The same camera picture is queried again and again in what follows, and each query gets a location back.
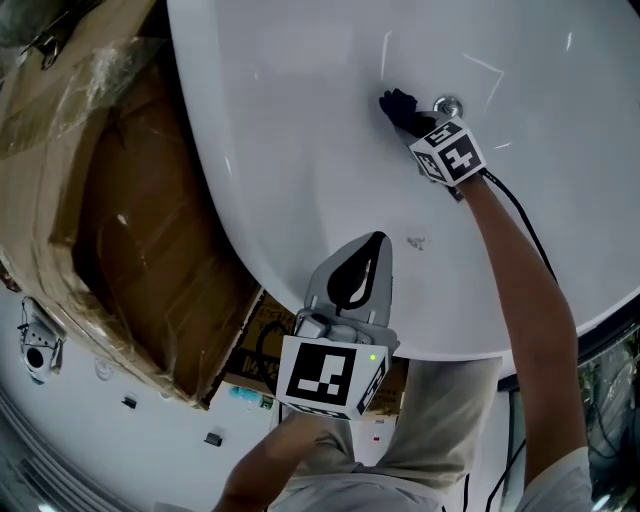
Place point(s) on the metal bathtub drain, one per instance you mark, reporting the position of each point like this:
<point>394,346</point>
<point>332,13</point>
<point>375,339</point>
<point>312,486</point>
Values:
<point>448,105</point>

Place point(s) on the white bathtub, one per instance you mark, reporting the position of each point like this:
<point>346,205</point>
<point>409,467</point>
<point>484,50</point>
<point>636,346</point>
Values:
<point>300,150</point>

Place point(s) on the small printed cardboard box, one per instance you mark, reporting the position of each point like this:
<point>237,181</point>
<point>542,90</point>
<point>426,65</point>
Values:
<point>260,350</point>

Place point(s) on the metal faucet fitting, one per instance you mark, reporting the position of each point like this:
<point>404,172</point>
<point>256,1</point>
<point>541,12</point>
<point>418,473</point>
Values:
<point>47,47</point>

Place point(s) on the person's right forearm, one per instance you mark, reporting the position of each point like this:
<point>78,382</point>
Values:
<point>530,320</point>

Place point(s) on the person's beige trousers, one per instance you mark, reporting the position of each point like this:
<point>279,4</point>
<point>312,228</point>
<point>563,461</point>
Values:
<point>440,415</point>

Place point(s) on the dark blue cleaning cloth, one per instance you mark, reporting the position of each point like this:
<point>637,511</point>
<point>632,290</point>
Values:
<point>400,110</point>

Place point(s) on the small black fitting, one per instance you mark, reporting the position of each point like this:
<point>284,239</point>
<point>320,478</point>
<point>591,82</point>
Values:
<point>215,439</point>
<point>130,401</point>

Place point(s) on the person's white shirt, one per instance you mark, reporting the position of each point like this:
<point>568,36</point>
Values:
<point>360,495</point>

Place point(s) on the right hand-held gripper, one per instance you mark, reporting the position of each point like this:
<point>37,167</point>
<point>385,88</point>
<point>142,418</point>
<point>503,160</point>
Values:
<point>452,155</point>

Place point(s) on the black framed window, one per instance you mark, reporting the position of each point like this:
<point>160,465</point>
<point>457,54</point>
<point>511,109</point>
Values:
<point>615,400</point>

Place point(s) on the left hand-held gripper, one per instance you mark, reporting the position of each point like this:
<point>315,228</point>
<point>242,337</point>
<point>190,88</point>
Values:
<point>320,370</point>

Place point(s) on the person's left forearm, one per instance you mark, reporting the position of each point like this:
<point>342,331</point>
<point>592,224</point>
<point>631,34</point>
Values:
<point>270,450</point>

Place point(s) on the large taped cardboard box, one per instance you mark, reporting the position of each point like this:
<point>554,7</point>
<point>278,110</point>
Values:
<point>100,225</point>

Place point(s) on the white camera device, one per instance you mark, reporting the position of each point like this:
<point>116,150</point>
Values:
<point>40,345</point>

